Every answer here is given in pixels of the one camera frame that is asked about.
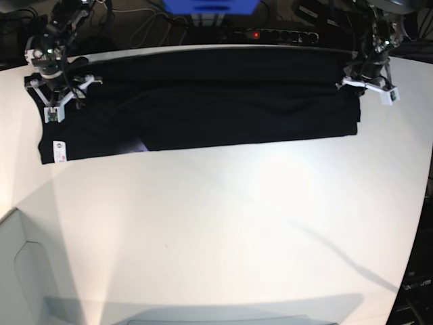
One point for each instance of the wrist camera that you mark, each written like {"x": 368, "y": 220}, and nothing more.
{"x": 54, "y": 114}
{"x": 388, "y": 97}

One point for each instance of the white shirt label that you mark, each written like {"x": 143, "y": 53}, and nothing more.
{"x": 59, "y": 152}

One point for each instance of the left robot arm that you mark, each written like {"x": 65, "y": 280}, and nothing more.
{"x": 379, "y": 31}

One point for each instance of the black power strip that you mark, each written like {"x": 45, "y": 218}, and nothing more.
{"x": 278, "y": 36}

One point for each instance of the black T-shirt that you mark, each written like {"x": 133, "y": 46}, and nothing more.
{"x": 207, "y": 98}

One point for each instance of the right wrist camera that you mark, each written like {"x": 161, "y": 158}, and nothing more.
{"x": 54, "y": 114}

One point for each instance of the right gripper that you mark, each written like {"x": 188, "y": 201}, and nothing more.
{"x": 58, "y": 93}

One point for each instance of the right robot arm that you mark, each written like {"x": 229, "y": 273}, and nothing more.
{"x": 47, "y": 53}

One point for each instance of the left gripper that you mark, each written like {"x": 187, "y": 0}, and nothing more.
{"x": 369, "y": 72}

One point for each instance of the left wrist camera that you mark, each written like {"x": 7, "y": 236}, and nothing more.
{"x": 388, "y": 97}

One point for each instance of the blue box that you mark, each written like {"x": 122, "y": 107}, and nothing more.
{"x": 238, "y": 7}

